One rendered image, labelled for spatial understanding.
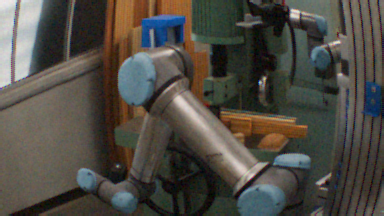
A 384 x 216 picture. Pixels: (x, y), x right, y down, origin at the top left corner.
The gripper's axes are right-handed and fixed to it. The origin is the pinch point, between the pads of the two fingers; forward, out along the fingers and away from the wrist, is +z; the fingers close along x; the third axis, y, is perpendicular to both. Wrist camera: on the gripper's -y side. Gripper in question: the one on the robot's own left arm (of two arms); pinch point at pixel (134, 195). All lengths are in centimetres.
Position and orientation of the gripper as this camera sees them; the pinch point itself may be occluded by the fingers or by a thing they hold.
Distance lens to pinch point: 217.0
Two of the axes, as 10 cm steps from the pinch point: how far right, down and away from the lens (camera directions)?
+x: 9.0, 1.2, -4.1
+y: -2.2, 9.6, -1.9
